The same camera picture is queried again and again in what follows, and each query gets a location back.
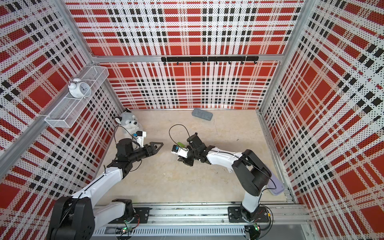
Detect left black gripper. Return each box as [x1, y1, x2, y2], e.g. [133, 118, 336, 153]
[128, 142, 164, 163]

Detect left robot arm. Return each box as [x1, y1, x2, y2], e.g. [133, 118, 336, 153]
[46, 139, 164, 240]

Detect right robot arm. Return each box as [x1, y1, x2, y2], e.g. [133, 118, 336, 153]
[172, 134, 272, 223]

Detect grey rectangular box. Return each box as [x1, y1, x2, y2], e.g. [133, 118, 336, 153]
[192, 109, 213, 121]

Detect husky plush toy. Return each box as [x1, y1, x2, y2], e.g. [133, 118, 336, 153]
[114, 109, 143, 138]

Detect lavender tray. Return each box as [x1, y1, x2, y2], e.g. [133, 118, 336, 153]
[267, 173, 285, 196]

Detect white alarm clock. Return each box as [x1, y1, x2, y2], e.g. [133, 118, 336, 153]
[68, 78, 92, 99]

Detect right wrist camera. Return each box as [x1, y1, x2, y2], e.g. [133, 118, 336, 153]
[171, 145, 189, 158]

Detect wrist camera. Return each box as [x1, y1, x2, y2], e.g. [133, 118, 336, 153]
[171, 145, 189, 158]
[133, 131, 147, 148]

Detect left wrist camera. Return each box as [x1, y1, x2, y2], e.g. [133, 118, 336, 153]
[133, 131, 147, 148]

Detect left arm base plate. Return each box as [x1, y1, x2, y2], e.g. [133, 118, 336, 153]
[109, 208, 150, 224]

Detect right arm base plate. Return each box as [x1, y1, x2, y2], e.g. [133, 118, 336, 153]
[228, 206, 270, 223]

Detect white wire basket shelf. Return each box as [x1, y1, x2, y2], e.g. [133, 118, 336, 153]
[45, 65, 109, 129]

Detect black hook rail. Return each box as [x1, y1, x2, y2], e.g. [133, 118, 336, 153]
[161, 56, 260, 63]

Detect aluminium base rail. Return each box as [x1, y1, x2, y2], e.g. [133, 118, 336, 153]
[64, 203, 313, 227]

